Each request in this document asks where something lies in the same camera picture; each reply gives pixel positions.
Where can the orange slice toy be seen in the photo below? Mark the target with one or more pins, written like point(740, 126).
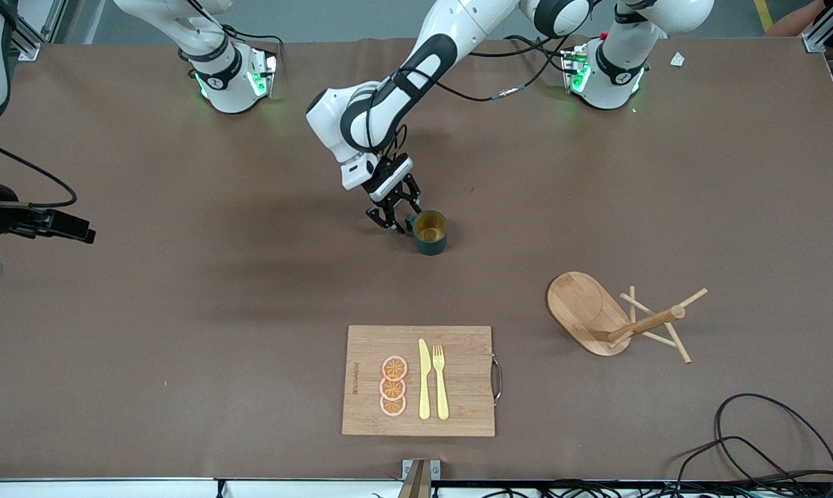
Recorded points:
point(394, 367)

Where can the metal table edge bracket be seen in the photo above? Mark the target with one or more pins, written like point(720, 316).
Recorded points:
point(420, 477)

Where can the brown table cover mat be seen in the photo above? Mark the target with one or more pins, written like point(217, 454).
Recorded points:
point(181, 311)

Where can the wooden cup rack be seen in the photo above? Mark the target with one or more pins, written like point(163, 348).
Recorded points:
point(582, 308)

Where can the aluminium frame post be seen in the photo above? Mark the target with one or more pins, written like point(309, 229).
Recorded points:
point(821, 34)
point(32, 38)

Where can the white paper scrap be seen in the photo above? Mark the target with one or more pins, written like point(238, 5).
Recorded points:
point(677, 59)

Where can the teal cup yellow inside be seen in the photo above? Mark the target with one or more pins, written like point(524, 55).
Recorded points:
point(432, 243)

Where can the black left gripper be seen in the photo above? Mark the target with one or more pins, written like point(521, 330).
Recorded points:
point(389, 196)

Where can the yellow plastic fork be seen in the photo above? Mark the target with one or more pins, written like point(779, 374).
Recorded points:
point(441, 394)

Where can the yellow plastic knife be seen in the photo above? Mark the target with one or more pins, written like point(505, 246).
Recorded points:
point(424, 387)

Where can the person in dark clothes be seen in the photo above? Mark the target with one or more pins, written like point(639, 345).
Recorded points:
point(793, 21)

